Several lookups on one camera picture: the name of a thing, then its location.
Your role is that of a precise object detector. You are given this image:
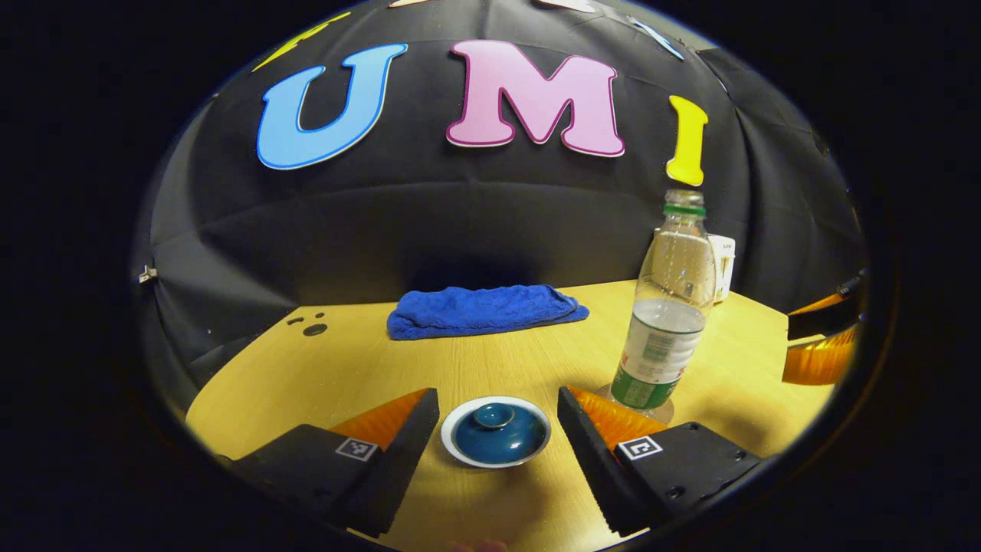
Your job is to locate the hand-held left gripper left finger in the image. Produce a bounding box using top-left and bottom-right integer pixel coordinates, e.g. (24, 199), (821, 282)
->
(228, 387), (441, 539)

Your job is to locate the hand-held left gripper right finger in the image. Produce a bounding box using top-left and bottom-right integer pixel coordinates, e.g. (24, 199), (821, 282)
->
(556, 385), (765, 539)

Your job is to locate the dark blue teacup lid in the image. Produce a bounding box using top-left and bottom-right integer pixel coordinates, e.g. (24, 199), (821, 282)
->
(451, 402), (550, 466)

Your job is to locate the clear plastic water bottle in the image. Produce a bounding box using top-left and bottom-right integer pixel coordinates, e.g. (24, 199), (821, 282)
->
(609, 189), (718, 411)

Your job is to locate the white toaster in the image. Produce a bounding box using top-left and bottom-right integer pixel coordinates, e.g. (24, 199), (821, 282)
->
(707, 234), (737, 304)

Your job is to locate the blue towel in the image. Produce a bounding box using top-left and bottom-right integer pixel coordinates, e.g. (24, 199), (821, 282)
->
(386, 284), (591, 342)

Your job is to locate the black backdrop cloth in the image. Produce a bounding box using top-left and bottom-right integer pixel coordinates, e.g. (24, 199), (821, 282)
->
(134, 0), (867, 384)

